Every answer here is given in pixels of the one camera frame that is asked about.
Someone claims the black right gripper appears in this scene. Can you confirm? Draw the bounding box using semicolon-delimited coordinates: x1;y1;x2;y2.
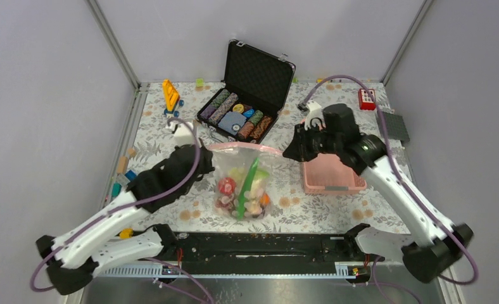
283;121;343;162

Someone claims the grey building baseplate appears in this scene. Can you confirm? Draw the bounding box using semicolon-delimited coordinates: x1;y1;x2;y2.
376;111;410;143

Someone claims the black poker chip case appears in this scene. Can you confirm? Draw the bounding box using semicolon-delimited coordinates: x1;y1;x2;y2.
196;39;296;143

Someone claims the pink plastic basket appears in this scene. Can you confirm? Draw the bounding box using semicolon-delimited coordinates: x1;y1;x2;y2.
301;154;367;195

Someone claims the white toy dumpling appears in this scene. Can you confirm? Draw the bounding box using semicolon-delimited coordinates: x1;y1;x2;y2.
227;167;270;200

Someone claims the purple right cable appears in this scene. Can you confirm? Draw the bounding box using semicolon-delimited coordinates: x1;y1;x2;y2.
300;74;479;286

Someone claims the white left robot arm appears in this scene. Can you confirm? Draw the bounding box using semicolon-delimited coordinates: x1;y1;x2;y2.
30;144;215;295

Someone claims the yellow toy ladder cart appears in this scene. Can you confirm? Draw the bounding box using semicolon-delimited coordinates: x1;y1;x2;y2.
162;79;184;117

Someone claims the green toy pepper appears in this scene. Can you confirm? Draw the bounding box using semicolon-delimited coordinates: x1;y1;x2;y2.
236;157;260;220

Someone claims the grey toy block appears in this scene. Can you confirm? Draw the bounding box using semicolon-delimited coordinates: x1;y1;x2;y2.
113;174;130;187

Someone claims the green orange toy mango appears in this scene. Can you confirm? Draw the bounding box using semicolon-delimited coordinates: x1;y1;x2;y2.
259;193;271;209

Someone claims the red toy block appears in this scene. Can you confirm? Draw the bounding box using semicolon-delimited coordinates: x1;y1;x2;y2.
358;89;376;111

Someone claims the red toy grape bunch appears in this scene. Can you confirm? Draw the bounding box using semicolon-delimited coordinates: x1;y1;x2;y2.
215;193;267;219

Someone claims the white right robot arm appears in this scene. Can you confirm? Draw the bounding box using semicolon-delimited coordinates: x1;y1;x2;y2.
283;101;474;283

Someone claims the blue toy block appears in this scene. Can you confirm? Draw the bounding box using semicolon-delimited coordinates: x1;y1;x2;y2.
124;170;137;181

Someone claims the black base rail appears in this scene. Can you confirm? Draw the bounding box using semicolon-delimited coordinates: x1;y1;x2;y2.
155;232;376;276

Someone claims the clear pink zip top bag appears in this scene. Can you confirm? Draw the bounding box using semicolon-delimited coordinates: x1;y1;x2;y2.
208;142;282;220

